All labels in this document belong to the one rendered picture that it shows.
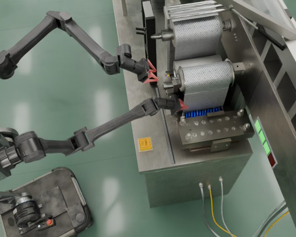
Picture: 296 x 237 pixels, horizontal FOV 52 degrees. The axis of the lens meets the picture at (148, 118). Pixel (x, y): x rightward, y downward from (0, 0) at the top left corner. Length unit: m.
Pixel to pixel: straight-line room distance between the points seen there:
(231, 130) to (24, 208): 1.50
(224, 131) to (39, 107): 2.05
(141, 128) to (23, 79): 1.97
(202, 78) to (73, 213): 1.39
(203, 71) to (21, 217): 1.57
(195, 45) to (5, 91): 2.33
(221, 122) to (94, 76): 1.87
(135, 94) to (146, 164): 0.49
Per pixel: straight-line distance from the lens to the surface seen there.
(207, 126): 1.70
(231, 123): 1.74
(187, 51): 1.70
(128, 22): 2.43
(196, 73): 1.54
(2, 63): 1.52
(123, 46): 1.44
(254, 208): 2.68
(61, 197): 2.46
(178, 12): 1.63
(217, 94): 1.66
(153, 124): 1.84
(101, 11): 4.01
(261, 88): 1.49
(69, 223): 2.41
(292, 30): 1.26
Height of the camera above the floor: 2.50
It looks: 59 degrees down
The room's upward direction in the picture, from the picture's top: 5 degrees counter-clockwise
